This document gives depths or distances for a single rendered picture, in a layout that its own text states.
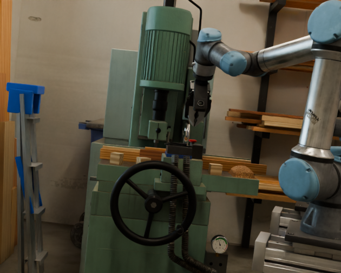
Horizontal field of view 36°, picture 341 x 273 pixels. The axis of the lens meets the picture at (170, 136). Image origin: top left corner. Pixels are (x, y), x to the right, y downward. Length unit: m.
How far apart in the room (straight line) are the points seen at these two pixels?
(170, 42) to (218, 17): 2.44
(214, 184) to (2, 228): 1.90
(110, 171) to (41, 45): 2.74
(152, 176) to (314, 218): 0.63
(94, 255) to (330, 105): 1.03
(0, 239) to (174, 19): 2.06
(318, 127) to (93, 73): 3.18
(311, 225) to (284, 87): 2.93
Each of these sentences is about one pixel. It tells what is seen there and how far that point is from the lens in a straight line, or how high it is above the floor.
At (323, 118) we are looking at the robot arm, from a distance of 1.43.
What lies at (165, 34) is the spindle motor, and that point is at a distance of 1.98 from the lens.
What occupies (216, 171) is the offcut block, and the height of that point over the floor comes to 0.91.
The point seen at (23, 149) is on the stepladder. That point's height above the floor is 0.83.
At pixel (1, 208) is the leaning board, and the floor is 0.36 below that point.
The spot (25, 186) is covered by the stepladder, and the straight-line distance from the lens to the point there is 2.73.
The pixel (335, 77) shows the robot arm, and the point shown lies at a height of 1.26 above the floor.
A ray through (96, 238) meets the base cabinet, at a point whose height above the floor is 0.63.
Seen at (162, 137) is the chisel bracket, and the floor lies 1.01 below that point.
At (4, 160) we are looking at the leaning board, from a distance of 3.43.
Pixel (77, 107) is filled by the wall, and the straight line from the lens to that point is 4.44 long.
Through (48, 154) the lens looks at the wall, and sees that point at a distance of 4.52.
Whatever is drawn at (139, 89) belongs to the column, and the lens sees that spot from 2.23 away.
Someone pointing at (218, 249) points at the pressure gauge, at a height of 0.64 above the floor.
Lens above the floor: 1.16
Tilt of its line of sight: 4 degrees down
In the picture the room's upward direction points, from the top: 6 degrees clockwise
